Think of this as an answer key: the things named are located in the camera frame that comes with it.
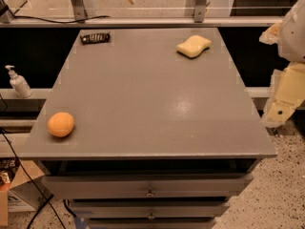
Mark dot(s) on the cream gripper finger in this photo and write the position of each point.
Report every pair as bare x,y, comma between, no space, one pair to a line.
287,93

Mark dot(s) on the dark chocolate rxbar wrapper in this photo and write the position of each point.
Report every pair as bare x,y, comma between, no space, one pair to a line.
95,38

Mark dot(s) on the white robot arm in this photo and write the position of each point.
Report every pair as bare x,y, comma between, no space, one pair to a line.
289,34

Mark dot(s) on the yellow sponge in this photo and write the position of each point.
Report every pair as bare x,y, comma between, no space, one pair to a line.
194,46

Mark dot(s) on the top grey drawer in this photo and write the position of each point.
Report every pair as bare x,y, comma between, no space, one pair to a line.
173,186

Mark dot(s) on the grey drawer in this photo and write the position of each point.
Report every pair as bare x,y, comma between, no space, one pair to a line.
173,186
151,223
149,209

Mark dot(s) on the grey drawer cabinet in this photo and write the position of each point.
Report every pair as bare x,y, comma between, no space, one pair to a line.
140,108

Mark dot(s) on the bottom grey drawer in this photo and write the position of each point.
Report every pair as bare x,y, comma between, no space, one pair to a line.
151,223

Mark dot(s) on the orange fruit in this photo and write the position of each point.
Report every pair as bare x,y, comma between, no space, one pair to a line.
60,124

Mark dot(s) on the middle grey drawer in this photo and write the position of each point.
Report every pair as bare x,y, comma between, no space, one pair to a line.
149,209

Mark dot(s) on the white pump soap bottle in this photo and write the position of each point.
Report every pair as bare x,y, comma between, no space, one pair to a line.
19,83

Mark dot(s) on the cardboard box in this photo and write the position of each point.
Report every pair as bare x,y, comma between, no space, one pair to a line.
21,195

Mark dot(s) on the right metal bracket post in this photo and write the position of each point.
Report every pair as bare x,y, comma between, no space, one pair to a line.
199,11

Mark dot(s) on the metal bracket post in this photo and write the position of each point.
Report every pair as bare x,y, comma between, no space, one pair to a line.
78,9
199,11

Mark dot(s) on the left metal bracket post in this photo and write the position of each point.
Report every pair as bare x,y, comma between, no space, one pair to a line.
78,9

